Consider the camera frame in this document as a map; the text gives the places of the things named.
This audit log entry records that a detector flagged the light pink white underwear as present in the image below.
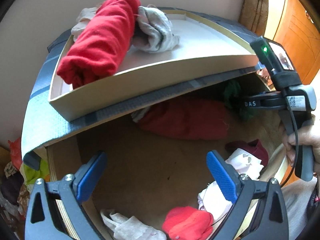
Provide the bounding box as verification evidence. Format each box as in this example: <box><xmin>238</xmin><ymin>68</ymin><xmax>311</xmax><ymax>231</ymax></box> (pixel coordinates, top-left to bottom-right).
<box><xmin>197</xmin><ymin>148</ymin><xmax>264</xmax><ymax>223</ymax></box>

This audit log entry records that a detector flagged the maroon underwear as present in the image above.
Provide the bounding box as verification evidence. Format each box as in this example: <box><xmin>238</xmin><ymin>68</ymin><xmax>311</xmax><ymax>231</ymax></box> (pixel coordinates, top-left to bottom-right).
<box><xmin>225</xmin><ymin>139</ymin><xmax>269</xmax><ymax>167</ymax></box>

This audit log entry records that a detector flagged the cream dotted underwear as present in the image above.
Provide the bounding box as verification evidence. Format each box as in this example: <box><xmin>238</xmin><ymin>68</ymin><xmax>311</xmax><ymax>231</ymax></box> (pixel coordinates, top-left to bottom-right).
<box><xmin>100</xmin><ymin>210</ymin><xmax>167</xmax><ymax>240</ymax></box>

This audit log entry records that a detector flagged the green underwear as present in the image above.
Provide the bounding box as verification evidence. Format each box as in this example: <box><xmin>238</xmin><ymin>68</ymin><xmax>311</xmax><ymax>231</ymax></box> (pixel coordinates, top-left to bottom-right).
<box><xmin>223</xmin><ymin>80</ymin><xmax>255</xmax><ymax>121</ymax></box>

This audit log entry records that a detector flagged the bright red sock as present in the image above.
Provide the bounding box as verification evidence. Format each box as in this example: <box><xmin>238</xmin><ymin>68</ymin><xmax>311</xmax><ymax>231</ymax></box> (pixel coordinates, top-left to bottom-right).
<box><xmin>162</xmin><ymin>206</ymin><xmax>214</xmax><ymax>239</ymax></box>

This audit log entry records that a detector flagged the dark red garment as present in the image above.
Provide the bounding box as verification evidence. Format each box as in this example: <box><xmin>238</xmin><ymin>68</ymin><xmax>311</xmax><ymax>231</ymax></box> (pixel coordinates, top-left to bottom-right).
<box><xmin>131</xmin><ymin>96</ymin><xmax>229</xmax><ymax>140</ymax></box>

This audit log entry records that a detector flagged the bright red garment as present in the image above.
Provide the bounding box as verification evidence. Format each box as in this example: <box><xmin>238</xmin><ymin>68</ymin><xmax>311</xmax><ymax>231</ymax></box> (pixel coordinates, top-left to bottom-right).
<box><xmin>56</xmin><ymin>0</ymin><xmax>140</xmax><ymax>88</ymax></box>

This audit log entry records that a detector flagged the grey white printed underwear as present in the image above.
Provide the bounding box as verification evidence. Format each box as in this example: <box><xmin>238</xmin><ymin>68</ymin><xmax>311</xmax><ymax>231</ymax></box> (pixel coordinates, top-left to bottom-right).
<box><xmin>131</xmin><ymin>6</ymin><xmax>180</xmax><ymax>53</ymax></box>

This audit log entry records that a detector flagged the pale pink dotted garment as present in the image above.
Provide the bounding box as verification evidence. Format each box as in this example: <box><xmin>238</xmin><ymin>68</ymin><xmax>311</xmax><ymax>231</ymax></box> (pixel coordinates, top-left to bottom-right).
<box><xmin>71</xmin><ymin>3</ymin><xmax>102</xmax><ymax>42</ymax></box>

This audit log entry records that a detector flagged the wooden drawer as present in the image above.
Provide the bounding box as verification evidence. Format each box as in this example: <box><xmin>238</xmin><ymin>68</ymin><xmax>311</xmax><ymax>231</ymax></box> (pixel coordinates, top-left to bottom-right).
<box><xmin>47</xmin><ymin>111</ymin><xmax>287</xmax><ymax>239</ymax></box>

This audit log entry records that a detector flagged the person's right hand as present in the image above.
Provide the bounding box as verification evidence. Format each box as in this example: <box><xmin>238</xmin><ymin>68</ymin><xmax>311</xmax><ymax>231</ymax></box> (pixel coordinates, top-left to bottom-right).
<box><xmin>279</xmin><ymin>114</ymin><xmax>320</xmax><ymax>174</ymax></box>

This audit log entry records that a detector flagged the grey trouser leg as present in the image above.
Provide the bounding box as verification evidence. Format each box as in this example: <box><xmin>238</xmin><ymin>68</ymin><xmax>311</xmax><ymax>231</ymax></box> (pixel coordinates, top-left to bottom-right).
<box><xmin>281</xmin><ymin>177</ymin><xmax>317</xmax><ymax>239</ymax></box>

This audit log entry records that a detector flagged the blue plaid table cloth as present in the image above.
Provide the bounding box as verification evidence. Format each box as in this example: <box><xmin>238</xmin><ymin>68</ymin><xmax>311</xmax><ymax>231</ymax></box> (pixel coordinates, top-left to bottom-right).
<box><xmin>21</xmin><ymin>11</ymin><xmax>260</xmax><ymax>170</ymax></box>

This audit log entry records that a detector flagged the colourful clothes pile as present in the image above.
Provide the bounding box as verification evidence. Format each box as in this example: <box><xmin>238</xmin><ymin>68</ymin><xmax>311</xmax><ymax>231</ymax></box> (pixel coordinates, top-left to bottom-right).
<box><xmin>1</xmin><ymin>138</ymin><xmax>50</xmax><ymax>230</ymax></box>

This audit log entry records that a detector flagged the beige lace curtain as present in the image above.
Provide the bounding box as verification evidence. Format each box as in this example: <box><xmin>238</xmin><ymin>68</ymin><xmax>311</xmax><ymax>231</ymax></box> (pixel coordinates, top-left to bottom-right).
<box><xmin>239</xmin><ymin>0</ymin><xmax>268</xmax><ymax>36</ymax></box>

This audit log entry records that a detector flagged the shallow cream cardboard tray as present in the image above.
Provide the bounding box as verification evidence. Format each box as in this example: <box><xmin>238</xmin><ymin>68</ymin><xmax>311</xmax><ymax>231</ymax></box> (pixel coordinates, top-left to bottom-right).
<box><xmin>48</xmin><ymin>10</ymin><xmax>258</xmax><ymax>121</ymax></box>

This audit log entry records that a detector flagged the black cable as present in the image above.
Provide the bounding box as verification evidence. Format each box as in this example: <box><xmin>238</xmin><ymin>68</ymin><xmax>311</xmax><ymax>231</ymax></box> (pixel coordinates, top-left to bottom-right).
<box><xmin>278</xmin><ymin>87</ymin><xmax>300</xmax><ymax>188</ymax></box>

